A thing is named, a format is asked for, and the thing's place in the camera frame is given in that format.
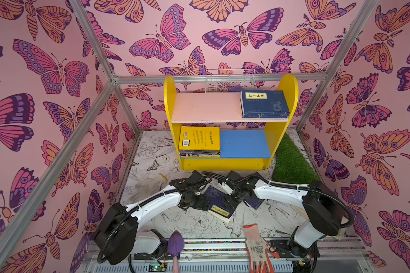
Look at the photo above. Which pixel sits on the red white work glove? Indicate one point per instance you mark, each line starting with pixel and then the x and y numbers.
pixel 258 250

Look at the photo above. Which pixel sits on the white wire basket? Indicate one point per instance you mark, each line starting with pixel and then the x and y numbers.
pixel 220 80

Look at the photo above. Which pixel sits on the green circuit board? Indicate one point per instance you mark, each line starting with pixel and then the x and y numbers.
pixel 157 267

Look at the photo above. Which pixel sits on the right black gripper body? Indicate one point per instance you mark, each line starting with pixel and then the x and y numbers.
pixel 237 197

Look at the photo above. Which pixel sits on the beige cloth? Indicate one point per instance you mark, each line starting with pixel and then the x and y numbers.
pixel 342 231

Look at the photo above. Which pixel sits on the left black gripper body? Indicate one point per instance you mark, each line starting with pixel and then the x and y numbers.
pixel 197 202

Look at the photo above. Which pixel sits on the yellow pink blue bookshelf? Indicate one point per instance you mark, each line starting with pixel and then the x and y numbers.
pixel 247 150

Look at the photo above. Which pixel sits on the navy book yellow label middle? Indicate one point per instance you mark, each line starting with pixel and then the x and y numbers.
pixel 253 201

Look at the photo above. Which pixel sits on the purple garden trowel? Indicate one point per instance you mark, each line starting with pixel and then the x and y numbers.
pixel 174 247

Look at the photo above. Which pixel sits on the green artificial grass mat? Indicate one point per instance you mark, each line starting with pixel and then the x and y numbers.
pixel 291 166

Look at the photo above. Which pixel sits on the thick navy book yellow spine label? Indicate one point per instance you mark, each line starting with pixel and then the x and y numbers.
pixel 218 206

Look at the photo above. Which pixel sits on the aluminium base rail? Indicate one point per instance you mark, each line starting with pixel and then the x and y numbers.
pixel 229 255

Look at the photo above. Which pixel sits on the white worn glove left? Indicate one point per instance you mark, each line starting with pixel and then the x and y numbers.
pixel 147 188

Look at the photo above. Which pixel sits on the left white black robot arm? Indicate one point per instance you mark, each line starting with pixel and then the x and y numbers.
pixel 116 235

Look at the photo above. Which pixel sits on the purple object in basket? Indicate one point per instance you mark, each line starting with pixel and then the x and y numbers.
pixel 235 88

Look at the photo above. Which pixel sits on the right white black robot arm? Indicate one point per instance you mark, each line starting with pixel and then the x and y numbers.
pixel 327 214

